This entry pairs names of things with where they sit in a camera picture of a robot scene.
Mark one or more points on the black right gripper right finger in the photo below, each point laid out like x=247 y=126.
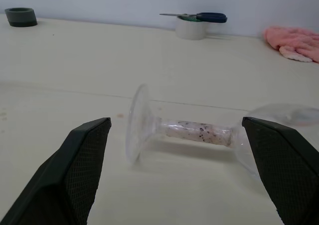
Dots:
x=286 y=170

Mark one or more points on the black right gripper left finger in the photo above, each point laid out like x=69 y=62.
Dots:
x=57 y=175

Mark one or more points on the clear glass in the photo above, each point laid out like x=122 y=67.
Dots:
x=194 y=132

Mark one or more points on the pink fluffy cloth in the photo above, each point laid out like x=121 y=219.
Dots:
x=294 y=40

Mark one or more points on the white tape roll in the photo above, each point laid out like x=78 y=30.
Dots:
x=190 y=31

